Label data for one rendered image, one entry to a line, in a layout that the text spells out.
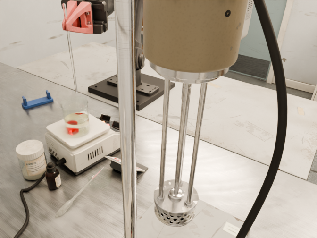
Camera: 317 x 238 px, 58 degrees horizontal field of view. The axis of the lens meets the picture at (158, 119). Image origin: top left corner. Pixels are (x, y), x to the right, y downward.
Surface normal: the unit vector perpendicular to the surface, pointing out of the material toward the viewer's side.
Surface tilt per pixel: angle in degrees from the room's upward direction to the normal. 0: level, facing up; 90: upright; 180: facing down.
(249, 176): 0
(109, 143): 90
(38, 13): 90
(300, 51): 90
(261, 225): 0
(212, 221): 0
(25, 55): 90
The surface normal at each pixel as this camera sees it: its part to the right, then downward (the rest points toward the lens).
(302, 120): 0.04, -0.85
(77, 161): 0.74, 0.37
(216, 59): 0.41, 0.50
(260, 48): -0.55, 0.43
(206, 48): 0.16, 0.53
